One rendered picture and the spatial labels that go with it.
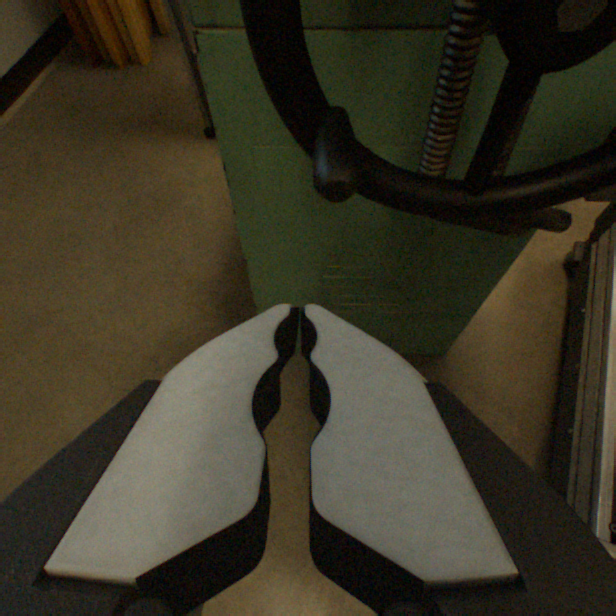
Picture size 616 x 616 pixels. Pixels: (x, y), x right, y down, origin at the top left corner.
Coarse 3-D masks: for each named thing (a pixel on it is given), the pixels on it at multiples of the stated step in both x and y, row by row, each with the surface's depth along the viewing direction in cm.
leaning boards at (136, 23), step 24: (72, 0) 143; (96, 0) 139; (120, 0) 141; (144, 0) 165; (72, 24) 146; (96, 24) 152; (120, 24) 149; (144, 24) 161; (168, 24) 171; (96, 48) 158; (120, 48) 155; (144, 48) 157
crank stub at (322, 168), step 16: (336, 112) 21; (320, 128) 21; (336, 128) 20; (352, 128) 21; (320, 144) 20; (336, 144) 19; (352, 144) 20; (320, 160) 19; (336, 160) 19; (352, 160) 19; (320, 176) 19; (336, 176) 19; (352, 176) 19; (320, 192) 20; (336, 192) 19; (352, 192) 19
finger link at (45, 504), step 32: (128, 416) 8; (64, 448) 7; (96, 448) 7; (32, 480) 6; (64, 480) 6; (96, 480) 6; (0, 512) 6; (32, 512) 6; (64, 512) 6; (0, 544) 5; (32, 544) 5; (0, 576) 5; (32, 576) 5; (0, 608) 5; (32, 608) 5; (64, 608) 5; (96, 608) 5
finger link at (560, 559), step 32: (448, 416) 8; (480, 448) 7; (480, 480) 6; (512, 480) 6; (544, 480) 6; (512, 512) 6; (544, 512) 6; (512, 544) 5; (544, 544) 5; (576, 544) 5; (544, 576) 5; (576, 576) 5; (608, 576) 5; (448, 608) 5; (480, 608) 5; (512, 608) 5; (544, 608) 5; (576, 608) 5; (608, 608) 5
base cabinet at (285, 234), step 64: (320, 64) 38; (384, 64) 38; (256, 128) 44; (384, 128) 43; (576, 128) 43; (256, 192) 52; (256, 256) 63; (320, 256) 63; (384, 256) 62; (448, 256) 62; (512, 256) 63; (384, 320) 81; (448, 320) 81
